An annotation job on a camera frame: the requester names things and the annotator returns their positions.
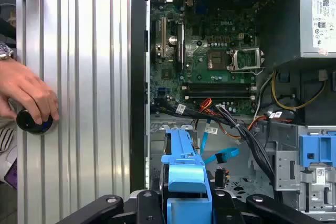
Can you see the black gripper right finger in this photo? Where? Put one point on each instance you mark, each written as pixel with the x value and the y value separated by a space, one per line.
pixel 223 208

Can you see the black RAM slot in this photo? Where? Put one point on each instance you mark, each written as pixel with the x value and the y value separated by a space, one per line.
pixel 218 86
pixel 218 95

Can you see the metal socket cover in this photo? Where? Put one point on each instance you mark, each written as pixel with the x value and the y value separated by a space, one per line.
pixel 234 58

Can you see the silver coin battery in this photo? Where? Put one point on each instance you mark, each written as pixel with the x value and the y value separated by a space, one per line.
pixel 173 41

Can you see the green motherboard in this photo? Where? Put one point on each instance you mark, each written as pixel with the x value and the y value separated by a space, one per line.
pixel 223 19

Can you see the metal disk bay with carrier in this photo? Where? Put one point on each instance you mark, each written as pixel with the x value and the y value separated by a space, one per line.
pixel 286 166

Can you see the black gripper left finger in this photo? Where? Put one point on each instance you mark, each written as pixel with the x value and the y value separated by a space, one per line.
pixel 148 208

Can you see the empty blue disk carrier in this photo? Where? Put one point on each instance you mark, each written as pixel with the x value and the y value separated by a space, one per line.
pixel 323 148

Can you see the black expansion slot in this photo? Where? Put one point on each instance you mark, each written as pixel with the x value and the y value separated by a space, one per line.
pixel 180 48

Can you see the open grey PC case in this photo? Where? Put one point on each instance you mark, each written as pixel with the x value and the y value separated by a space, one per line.
pixel 139 77

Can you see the hard disk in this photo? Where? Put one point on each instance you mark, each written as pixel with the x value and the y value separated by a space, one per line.
pixel 183 171

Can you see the CPU socket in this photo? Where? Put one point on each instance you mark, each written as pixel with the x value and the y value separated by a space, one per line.
pixel 216 60

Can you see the person's bare hand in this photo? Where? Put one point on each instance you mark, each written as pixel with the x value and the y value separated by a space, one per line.
pixel 23 87

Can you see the striped black white garment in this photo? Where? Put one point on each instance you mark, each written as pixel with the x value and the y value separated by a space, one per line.
pixel 6 140

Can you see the grey power supply box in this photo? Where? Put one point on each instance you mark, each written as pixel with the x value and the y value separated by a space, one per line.
pixel 305 24

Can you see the silver wristwatch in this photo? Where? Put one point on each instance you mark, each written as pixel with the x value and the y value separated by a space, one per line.
pixel 5 51

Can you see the silver metal disk bay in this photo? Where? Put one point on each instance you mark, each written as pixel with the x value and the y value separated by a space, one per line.
pixel 157 140

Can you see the beige expansion slot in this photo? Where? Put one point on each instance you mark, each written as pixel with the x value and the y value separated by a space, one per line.
pixel 164 37

